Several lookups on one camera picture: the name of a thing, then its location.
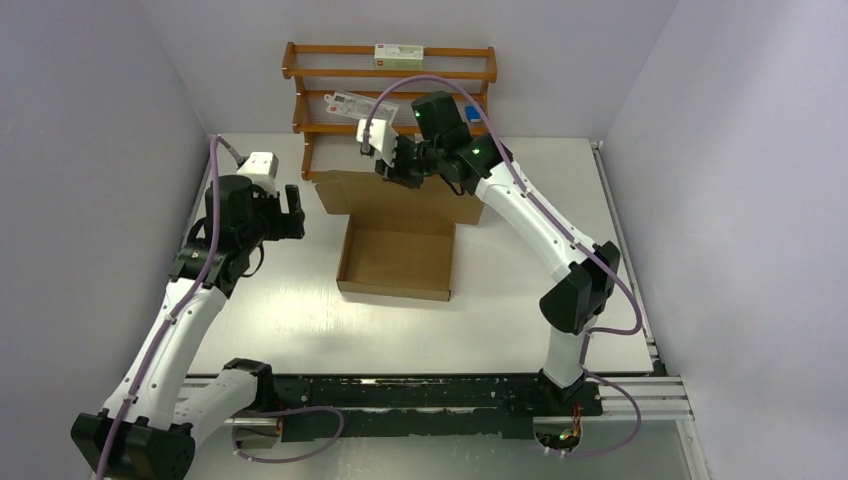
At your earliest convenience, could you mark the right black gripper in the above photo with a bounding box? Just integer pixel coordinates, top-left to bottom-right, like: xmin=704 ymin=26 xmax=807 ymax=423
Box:
xmin=374 ymin=132 xmax=444 ymax=190

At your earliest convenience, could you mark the brown cardboard box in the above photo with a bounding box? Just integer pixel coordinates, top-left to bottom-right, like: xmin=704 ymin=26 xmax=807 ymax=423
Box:
xmin=313 ymin=170 xmax=484 ymax=302

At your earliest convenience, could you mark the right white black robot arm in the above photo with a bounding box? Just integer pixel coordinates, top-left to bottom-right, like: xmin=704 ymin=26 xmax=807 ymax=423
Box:
xmin=357 ymin=91 xmax=621 ymax=414

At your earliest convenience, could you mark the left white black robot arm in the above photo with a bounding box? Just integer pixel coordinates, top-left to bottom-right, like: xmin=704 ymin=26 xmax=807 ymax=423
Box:
xmin=71 ymin=175 xmax=305 ymax=479

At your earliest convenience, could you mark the white green box top shelf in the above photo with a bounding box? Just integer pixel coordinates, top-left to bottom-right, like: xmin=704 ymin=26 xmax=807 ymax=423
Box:
xmin=373 ymin=43 xmax=425 ymax=71

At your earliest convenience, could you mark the small blue object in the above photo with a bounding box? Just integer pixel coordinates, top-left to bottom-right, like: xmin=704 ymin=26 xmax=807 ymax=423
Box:
xmin=464 ymin=104 xmax=486 ymax=124

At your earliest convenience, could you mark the wooden three-tier shelf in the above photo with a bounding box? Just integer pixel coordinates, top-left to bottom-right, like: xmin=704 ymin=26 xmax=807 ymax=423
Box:
xmin=282 ymin=42 xmax=498 ymax=183

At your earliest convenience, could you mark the clear plastic blister package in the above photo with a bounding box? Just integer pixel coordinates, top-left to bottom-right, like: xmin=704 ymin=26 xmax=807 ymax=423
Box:
xmin=323 ymin=91 xmax=400 ymax=122

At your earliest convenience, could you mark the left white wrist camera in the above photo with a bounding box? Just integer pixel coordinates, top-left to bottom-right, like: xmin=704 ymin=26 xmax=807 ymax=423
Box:
xmin=236 ymin=151 xmax=279 ymax=196

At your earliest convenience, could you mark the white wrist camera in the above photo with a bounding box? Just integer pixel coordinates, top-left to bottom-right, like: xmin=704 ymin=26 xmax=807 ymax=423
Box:
xmin=356 ymin=118 xmax=398 ymax=170
xmin=236 ymin=151 xmax=279 ymax=196

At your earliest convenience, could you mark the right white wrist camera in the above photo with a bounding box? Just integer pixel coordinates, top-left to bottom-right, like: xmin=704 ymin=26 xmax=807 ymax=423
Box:
xmin=356 ymin=118 xmax=398 ymax=170

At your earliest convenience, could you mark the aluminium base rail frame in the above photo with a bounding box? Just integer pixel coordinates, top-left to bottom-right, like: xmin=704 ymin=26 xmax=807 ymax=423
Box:
xmin=228 ymin=373 xmax=694 ymax=448

